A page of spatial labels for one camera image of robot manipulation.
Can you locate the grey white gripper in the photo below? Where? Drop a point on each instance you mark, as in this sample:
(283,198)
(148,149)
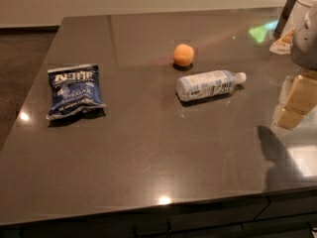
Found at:
(305,49)

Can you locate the orange fruit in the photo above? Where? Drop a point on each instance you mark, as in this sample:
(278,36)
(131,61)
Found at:
(183,55)

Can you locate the dark cabinet drawers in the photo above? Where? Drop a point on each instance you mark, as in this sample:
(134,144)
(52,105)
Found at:
(292,214)

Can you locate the blue chip bag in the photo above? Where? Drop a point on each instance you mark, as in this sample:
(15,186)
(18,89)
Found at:
(74,89)

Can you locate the blue plastic water bottle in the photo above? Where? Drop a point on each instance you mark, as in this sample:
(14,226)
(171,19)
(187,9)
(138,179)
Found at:
(208,84)

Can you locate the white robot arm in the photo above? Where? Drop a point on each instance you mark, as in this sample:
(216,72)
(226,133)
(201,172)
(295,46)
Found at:
(291,16)

